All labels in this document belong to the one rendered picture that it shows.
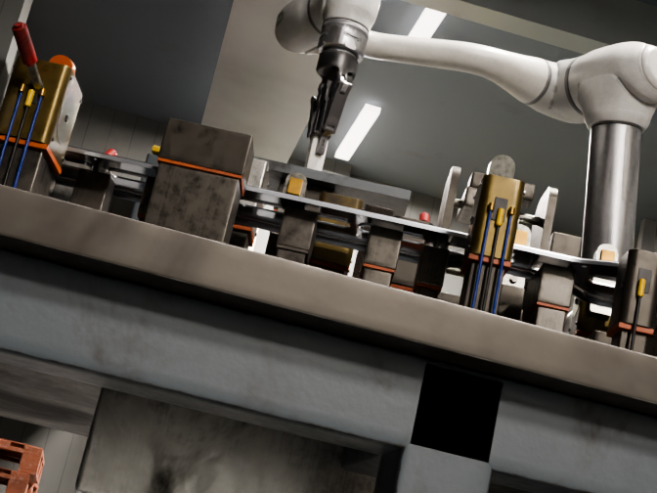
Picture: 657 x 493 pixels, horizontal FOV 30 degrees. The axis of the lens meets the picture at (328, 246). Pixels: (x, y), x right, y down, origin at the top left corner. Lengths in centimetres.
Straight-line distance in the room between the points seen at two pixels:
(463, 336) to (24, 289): 35
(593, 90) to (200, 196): 108
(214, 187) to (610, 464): 79
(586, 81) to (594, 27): 486
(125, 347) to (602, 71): 168
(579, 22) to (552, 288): 561
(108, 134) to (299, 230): 931
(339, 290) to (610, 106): 157
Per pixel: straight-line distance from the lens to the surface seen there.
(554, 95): 262
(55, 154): 173
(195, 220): 166
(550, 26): 731
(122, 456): 125
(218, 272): 97
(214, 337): 100
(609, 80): 251
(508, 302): 198
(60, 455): 1053
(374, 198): 220
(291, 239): 180
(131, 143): 1107
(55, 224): 97
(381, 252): 180
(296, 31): 246
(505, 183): 169
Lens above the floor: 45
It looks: 16 degrees up
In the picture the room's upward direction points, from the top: 13 degrees clockwise
